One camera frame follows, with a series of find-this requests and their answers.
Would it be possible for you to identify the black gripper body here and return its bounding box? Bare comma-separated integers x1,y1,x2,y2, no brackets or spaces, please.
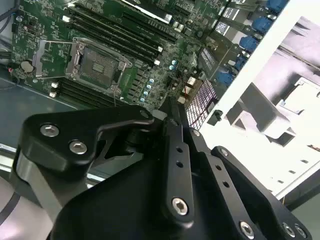
51,149,236,240

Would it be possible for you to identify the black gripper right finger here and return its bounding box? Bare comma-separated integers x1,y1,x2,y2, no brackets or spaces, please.
177,99,313,240

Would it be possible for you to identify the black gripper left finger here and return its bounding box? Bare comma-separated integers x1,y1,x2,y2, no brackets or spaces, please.
9,98,197,225

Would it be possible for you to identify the metal socket cover frame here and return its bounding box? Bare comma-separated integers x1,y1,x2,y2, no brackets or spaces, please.
32,38,86,80

